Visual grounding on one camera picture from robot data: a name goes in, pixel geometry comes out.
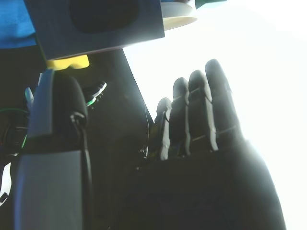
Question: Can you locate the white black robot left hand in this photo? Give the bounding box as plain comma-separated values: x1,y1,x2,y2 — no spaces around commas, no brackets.
13,58,288,230

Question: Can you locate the yellow green sponge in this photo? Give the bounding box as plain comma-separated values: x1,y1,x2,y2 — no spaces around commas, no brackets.
47,54,90,71

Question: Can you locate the white rectangular box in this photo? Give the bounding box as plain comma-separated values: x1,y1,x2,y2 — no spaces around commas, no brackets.
24,0,166,60

